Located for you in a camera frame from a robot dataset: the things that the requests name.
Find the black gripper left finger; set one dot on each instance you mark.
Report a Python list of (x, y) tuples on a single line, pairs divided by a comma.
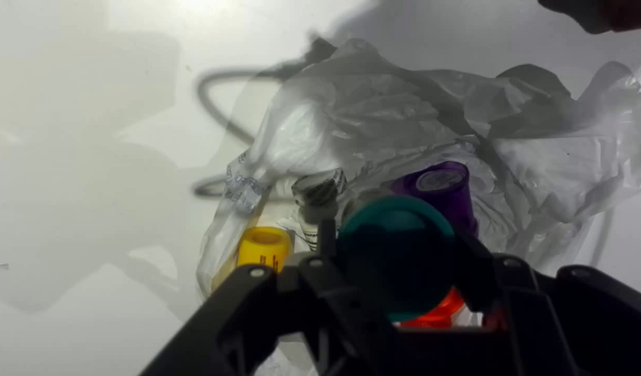
[(241, 323)]

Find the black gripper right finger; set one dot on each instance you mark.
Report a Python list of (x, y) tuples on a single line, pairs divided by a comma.
[(579, 321)]

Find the yellow play dough tub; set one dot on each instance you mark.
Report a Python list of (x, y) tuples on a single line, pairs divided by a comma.
[(264, 245)]

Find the teal lidded tub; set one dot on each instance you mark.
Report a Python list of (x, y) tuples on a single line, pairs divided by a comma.
[(401, 253)]

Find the yellow tub with orange lid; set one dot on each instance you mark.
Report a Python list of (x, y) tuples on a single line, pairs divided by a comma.
[(454, 313)]

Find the white pill bottle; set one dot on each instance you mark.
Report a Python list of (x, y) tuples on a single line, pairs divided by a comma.
[(317, 199)]

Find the clear plastic bag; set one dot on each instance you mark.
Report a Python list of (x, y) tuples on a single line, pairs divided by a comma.
[(546, 164)]

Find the purple plastic tub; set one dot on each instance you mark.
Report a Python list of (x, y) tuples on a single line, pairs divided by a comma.
[(448, 189)]

